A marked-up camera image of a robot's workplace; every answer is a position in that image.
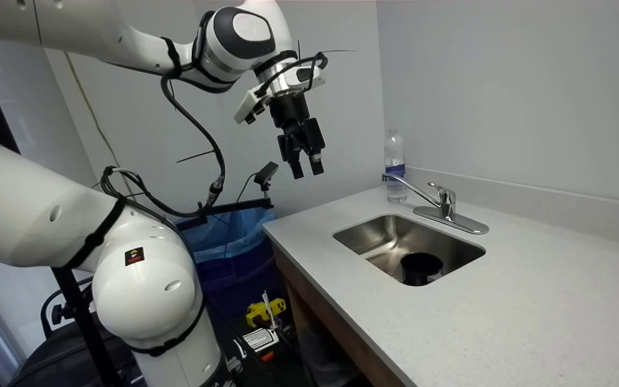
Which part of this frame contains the blue trash bin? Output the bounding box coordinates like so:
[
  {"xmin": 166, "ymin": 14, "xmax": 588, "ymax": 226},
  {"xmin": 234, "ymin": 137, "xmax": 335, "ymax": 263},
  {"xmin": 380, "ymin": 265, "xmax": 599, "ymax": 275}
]
[{"xmin": 176, "ymin": 201, "xmax": 286, "ymax": 345}]

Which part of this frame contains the black cup in sink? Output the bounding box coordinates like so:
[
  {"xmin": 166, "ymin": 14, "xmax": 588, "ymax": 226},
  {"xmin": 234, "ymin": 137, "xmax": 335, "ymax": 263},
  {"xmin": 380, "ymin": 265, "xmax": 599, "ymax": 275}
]
[{"xmin": 400, "ymin": 253, "xmax": 442, "ymax": 286}]

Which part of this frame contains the yellow black tool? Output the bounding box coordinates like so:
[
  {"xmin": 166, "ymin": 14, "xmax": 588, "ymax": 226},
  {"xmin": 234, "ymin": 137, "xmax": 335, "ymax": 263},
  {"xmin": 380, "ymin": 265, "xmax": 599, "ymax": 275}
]
[{"xmin": 245, "ymin": 298, "xmax": 289, "ymax": 329}]

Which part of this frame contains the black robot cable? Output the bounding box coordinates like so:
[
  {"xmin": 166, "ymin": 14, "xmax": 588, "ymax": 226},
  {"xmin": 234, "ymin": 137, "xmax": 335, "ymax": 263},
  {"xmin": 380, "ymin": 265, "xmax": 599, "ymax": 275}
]
[{"xmin": 98, "ymin": 52, "xmax": 328, "ymax": 222}]

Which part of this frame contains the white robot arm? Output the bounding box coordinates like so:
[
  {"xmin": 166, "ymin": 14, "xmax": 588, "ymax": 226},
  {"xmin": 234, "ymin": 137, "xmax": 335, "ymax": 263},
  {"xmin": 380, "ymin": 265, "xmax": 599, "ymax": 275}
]
[{"xmin": 0, "ymin": 0, "xmax": 327, "ymax": 387}]

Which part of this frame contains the black tripod pole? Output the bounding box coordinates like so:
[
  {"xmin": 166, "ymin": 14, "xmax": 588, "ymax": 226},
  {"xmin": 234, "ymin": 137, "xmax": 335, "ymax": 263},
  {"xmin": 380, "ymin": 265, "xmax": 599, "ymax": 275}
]
[{"xmin": 0, "ymin": 109, "xmax": 120, "ymax": 387}]

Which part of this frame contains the chrome sink faucet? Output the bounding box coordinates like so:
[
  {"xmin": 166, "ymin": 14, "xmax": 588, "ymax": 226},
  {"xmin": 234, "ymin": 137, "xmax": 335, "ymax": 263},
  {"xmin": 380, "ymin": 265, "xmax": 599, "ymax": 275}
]
[{"xmin": 383, "ymin": 174, "xmax": 487, "ymax": 234}]

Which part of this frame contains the black bag on floor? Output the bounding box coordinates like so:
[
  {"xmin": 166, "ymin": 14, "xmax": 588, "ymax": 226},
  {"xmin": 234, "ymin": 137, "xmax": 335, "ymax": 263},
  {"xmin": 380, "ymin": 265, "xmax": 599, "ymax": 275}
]
[{"xmin": 8, "ymin": 290, "xmax": 146, "ymax": 387}]

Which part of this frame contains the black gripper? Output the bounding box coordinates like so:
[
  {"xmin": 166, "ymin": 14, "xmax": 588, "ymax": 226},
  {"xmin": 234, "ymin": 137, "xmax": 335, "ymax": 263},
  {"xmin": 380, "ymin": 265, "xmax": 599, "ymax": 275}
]
[{"xmin": 270, "ymin": 94, "xmax": 325, "ymax": 179}]

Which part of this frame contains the small black camera on stand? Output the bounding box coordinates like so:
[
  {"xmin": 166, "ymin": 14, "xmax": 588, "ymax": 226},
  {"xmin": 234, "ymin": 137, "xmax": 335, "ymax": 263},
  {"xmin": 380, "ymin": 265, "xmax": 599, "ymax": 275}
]
[{"xmin": 253, "ymin": 162, "xmax": 277, "ymax": 191}]

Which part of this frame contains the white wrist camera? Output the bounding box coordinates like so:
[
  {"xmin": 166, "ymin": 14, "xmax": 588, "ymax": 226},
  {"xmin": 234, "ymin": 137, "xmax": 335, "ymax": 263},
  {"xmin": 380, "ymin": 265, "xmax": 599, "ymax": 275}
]
[{"xmin": 234, "ymin": 66, "xmax": 327, "ymax": 128}]

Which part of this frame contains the stainless steel sink basin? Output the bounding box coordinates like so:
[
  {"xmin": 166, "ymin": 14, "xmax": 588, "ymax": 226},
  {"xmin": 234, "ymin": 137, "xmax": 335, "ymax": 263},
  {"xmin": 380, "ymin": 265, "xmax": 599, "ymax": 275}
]
[{"xmin": 333, "ymin": 216, "xmax": 486, "ymax": 286}]

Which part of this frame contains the clear plastic water bottle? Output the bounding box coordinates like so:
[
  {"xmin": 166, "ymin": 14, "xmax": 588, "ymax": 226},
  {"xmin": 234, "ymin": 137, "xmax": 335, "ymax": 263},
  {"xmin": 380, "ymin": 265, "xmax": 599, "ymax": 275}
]
[{"xmin": 384, "ymin": 133, "xmax": 406, "ymax": 203}]

